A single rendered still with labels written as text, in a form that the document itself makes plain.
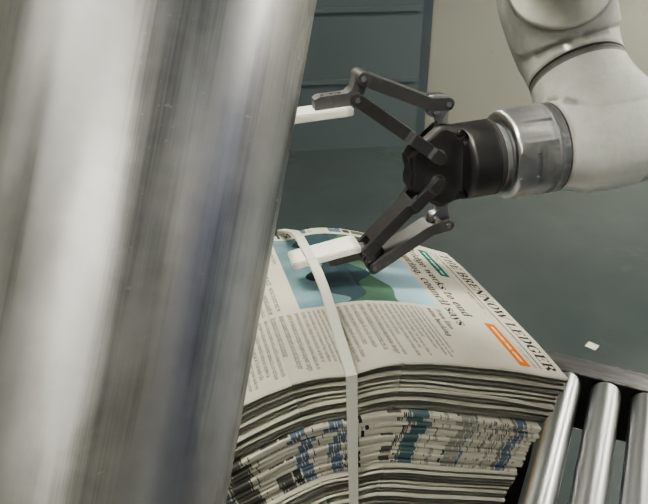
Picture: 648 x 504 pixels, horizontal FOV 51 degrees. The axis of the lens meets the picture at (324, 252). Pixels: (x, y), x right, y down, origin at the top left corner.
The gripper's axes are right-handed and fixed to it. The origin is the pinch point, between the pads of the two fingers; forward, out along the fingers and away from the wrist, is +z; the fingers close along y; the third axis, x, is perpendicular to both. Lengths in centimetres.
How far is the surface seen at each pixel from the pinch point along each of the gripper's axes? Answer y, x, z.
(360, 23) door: 45, 377, -108
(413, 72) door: 80, 375, -142
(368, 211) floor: 129, 273, -79
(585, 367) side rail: 53, 27, -52
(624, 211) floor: 141, 242, -217
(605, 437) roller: 53, 11, -46
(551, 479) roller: 53, 5, -33
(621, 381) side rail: 54, 22, -56
